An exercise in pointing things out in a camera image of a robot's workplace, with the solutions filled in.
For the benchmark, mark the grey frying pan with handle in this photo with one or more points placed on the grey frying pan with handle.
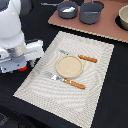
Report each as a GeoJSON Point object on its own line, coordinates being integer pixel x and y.
{"type": "Point", "coordinates": [66, 15]}

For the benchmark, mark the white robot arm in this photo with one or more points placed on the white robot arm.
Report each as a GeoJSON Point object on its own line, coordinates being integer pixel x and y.
{"type": "Point", "coordinates": [11, 35]}

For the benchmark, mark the red round sausage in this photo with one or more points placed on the red round sausage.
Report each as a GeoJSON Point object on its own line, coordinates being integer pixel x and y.
{"type": "Point", "coordinates": [23, 69]}

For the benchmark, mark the fork with wooden handle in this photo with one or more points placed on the fork with wooden handle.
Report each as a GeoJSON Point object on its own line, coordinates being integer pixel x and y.
{"type": "Point", "coordinates": [55, 77]}

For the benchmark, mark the cream bowl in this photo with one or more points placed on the cream bowl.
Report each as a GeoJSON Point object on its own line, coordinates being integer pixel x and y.
{"type": "Point", "coordinates": [123, 14]}

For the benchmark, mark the knife with wooden handle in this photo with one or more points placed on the knife with wooden handle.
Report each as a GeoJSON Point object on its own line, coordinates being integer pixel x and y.
{"type": "Point", "coordinates": [80, 56]}

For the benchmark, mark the round wooden plate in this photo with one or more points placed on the round wooden plate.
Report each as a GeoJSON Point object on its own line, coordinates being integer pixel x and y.
{"type": "Point", "coordinates": [69, 66]}

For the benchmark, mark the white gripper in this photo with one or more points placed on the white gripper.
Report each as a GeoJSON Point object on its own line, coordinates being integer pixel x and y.
{"type": "Point", "coordinates": [17, 58]}

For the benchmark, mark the grey cooking pot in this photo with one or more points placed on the grey cooking pot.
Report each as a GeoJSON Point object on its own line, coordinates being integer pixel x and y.
{"type": "Point", "coordinates": [90, 12]}

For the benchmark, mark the white toy fish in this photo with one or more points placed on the white toy fish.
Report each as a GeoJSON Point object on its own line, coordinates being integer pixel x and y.
{"type": "Point", "coordinates": [68, 9]}

